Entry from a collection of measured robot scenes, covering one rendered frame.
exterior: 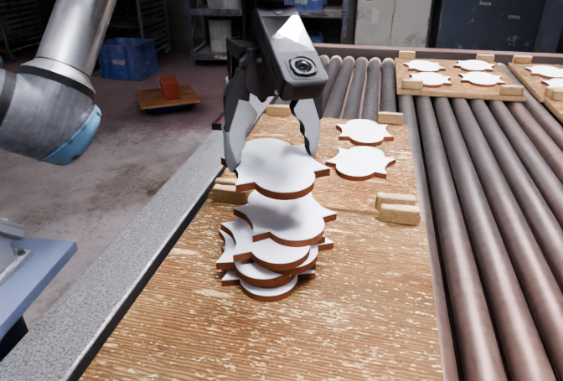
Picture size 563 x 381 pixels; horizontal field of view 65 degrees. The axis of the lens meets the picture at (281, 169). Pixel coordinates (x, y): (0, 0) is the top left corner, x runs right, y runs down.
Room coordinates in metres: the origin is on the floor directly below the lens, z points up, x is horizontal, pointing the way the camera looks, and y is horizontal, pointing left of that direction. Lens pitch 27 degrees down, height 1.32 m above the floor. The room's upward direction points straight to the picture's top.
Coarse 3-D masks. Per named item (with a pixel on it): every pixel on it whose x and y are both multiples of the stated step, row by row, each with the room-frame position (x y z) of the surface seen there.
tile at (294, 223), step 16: (256, 192) 0.54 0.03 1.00; (240, 208) 0.50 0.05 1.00; (256, 208) 0.50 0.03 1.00; (272, 208) 0.50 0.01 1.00; (288, 208) 0.50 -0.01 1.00; (304, 208) 0.50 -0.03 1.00; (320, 208) 0.50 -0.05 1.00; (256, 224) 0.46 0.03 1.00; (272, 224) 0.46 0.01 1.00; (288, 224) 0.46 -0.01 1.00; (304, 224) 0.46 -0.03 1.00; (320, 224) 0.46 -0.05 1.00; (256, 240) 0.44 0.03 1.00; (288, 240) 0.43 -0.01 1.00; (304, 240) 0.43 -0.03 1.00
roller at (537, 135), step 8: (504, 104) 1.23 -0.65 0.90; (512, 104) 1.19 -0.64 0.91; (520, 104) 1.17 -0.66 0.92; (512, 112) 1.15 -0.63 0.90; (520, 112) 1.11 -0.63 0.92; (528, 112) 1.11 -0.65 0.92; (520, 120) 1.08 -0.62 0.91; (528, 120) 1.05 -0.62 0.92; (528, 128) 1.01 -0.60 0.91; (536, 128) 0.99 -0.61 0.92; (528, 136) 0.99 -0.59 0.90; (536, 136) 0.96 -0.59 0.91; (544, 136) 0.94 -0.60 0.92; (536, 144) 0.93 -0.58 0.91; (544, 144) 0.91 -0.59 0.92; (552, 144) 0.90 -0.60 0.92; (544, 152) 0.88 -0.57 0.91; (552, 152) 0.86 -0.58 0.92; (560, 152) 0.85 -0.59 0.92; (552, 160) 0.84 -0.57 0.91; (560, 160) 0.82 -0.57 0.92; (552, 168) 0.82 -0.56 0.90; (560, 168) 0.79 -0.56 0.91; (560, 176) 0.77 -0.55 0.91
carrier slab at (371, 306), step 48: (192, 240) 0.52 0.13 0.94; (336, 240) 0.52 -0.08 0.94; (384, 240) 0.52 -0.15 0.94; (144, 288) 0.42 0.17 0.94; (192, 288) 0.42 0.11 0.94; (240, 288) 0.42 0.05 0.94; (336, 288) 0.42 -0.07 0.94; (384, 288) 0.42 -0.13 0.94; (432, 288) 0.42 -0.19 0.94; (144, 336) 0.35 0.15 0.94; (192, 336) 0.35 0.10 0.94; (240, 336) 0.35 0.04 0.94; (288, 336) 0.35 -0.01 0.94; (336, 336) 0.35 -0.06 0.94; (384, 336) 0.35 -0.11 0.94; (432, 336) 0.35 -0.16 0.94
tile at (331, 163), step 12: (336, 156) 0.78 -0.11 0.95; (348, 156) 0.78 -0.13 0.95; (360, 156) 0.78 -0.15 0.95; (372, 156) 0.78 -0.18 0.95; (384, 156) 0.78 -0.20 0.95; (336, 168) 0.73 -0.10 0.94; (348, 168) 0.73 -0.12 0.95; (360, 168) 0.73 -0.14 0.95; (372, 168) 0.73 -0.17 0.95; (384, 168) 0.73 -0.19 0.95; (360, 180) 0.70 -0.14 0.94
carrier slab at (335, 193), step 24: (264, 120) 1.01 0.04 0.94; (288, 120) 1.01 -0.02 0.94; (336, 120) 1.01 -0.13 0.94; (336, 144) 0.86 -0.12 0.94; (384, 144) 0.86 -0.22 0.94; (408, 144) 0.86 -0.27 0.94; (408, 168) 0.75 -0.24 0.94; (312, 192) 0.66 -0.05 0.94; (336, 192) 0.66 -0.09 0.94; (360, 192) 0.66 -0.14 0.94; (384, 192) 0.66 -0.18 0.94; (408, 192) 0.66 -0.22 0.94
